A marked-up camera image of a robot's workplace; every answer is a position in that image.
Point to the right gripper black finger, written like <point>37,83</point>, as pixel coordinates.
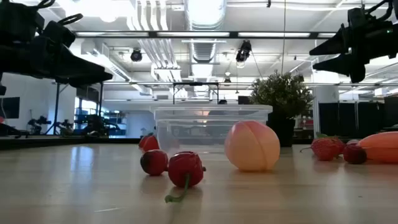
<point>334,45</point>
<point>345,65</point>

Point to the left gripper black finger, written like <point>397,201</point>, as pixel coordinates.
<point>71,67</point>
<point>81,84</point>

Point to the pale pink small fruit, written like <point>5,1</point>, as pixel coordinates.
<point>353,142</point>

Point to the red strawberry green leaves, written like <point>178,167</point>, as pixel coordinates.
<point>151,144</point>
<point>142,142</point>
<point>325,150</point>

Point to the dark red round berry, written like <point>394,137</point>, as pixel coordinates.
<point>354,154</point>

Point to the orange carrot green top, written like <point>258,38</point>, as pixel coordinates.
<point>381,147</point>

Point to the dark red cherry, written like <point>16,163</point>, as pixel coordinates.
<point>154,162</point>

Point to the pink orange toy peach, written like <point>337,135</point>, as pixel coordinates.
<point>252,146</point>

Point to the red cherry green stem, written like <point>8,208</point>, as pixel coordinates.
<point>185,169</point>

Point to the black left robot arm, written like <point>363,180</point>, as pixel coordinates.
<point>18,15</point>

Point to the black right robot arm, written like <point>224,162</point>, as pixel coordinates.
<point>394,40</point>

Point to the clear plastic tupperware container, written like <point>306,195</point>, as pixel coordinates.
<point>199,124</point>

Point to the black stand pole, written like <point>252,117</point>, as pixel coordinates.
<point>57,109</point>

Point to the black partition panels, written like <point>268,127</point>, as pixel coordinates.
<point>348,119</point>

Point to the black ceiling spotlight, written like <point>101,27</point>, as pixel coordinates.
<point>243,51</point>
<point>136,56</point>

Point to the green potted plant black pot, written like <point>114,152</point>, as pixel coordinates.
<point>281,93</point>

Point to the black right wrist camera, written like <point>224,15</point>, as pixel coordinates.
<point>357,18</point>

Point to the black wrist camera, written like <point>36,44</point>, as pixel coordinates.
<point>357,18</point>
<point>59,32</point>

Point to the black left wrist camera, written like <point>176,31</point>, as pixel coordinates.
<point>59,32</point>

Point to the dark wall monitor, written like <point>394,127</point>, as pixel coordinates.
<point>9,108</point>

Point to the black aluminium table frame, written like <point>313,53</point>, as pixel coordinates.
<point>62,143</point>

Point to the black overhead frame beam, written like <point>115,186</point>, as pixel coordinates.
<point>233,34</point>

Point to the distant black rig frame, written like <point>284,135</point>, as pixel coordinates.
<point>196,83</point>

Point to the silver ventilation duct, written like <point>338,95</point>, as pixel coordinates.
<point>205,49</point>

